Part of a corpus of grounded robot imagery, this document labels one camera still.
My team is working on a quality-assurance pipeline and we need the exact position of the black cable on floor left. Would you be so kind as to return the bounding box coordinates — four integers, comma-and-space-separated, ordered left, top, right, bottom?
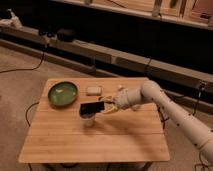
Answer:
0, 44, 47, 75

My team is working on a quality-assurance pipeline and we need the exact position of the black box on ledge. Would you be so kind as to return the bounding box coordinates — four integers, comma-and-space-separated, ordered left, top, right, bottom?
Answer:
57, 28, 76, 42

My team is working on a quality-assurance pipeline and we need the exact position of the white object on ledge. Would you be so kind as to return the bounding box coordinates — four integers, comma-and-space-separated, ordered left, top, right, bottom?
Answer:
0, 9, 22, 29

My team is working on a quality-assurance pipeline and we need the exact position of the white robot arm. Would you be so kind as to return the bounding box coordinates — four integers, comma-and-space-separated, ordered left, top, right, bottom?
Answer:
100, 80, 213, 165

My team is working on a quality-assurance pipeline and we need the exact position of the green bowl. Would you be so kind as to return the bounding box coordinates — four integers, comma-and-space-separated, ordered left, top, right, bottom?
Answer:
48, 81, 78, 107

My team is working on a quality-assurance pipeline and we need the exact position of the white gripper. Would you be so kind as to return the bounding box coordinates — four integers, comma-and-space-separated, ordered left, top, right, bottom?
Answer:
99, 87, 144, 115

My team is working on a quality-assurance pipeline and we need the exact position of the black eraser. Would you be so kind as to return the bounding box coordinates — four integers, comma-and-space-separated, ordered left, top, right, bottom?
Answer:
79, 101, 105, 116

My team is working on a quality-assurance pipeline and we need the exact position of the black cable on floor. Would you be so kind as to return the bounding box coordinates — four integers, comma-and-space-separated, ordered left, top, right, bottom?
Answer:
156, 83, 209, 131
0, 44, 47, 75

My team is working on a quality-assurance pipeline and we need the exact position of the black cable on floor right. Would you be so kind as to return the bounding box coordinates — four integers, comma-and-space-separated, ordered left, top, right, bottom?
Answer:
156, 83, 209, 131

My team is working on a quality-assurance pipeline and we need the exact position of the wooden table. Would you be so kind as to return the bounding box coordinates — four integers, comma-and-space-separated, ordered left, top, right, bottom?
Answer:
19, 78, 170, 164

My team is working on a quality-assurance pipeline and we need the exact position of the wooden shelf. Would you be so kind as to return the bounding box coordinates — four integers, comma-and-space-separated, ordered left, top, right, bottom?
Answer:
53, 0, 213, 31

